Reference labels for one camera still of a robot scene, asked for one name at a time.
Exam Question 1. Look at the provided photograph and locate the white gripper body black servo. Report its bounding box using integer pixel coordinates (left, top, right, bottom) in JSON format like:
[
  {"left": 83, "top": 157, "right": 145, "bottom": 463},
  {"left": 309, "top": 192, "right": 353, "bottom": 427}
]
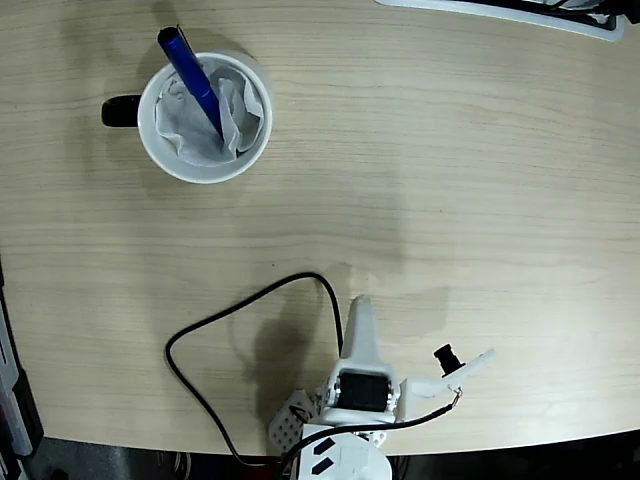
[{"left": 319, "top": 356, "right": 402, "bottom": 425}]

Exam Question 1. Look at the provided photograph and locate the blue metallic pen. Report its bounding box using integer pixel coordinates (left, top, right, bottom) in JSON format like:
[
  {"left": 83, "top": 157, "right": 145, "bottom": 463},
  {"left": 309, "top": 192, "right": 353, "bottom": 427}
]
[{"left": 156, "top": 24, "right": 226, "bottom": 144}]

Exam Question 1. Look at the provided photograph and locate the crumpled white tissue paper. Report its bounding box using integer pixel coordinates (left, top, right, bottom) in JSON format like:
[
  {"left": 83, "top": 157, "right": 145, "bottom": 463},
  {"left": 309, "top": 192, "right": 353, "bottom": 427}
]
[{"left": 153, "top": 67, "right": 265, "bottom": 169}]

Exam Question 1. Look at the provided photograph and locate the black camera on white mount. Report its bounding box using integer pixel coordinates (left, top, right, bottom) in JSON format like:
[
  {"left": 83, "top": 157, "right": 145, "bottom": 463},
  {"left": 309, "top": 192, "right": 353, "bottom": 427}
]
[{"left": 399, "top": 342, "right": 498, "bottom": 421}]

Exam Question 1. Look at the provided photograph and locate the black camera cable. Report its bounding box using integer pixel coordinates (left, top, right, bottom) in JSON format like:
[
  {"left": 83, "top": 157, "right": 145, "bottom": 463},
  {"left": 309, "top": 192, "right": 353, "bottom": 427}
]
[{"left": 165, "top": 272, "right": 464, "bottom": 480}]

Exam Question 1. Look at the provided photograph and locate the white mug with black handle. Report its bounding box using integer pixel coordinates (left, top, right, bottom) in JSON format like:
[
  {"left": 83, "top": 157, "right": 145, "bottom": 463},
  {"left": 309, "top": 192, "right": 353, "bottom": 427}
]
[{"left": 101, "top": 52, "right": 275, "bottom": 185}]

